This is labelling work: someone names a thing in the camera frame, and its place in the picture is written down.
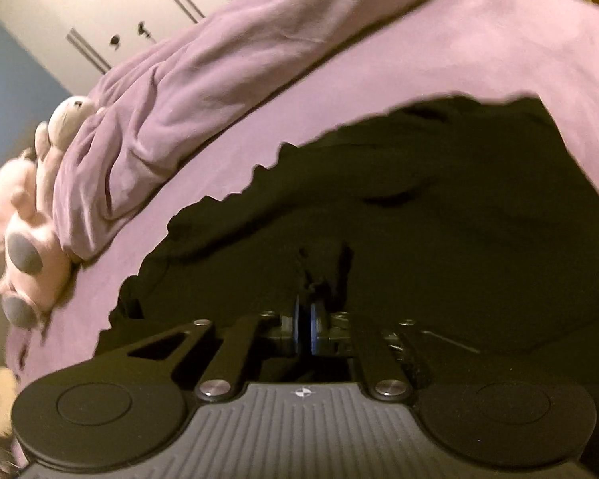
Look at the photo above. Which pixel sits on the pink plush toy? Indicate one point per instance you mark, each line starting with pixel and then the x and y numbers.
pixel 30 229

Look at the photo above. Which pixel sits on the white plush bear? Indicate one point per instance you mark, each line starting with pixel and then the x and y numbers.
pixel 67 117

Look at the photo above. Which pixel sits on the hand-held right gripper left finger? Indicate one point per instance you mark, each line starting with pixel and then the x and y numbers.
pixel 298 330

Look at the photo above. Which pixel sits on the white wardrobe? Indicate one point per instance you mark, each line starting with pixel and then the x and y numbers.
pixel 105 5

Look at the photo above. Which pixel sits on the purple duvet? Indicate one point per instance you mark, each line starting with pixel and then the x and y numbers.
pixel 214 85

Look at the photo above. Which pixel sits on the purple bed sheet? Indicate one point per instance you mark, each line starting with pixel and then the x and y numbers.
pixel 479 40

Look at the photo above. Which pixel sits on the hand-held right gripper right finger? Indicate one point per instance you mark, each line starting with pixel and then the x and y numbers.
pixel 313 332

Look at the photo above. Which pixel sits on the black small garment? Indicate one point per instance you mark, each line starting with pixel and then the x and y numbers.
pixel 429 199

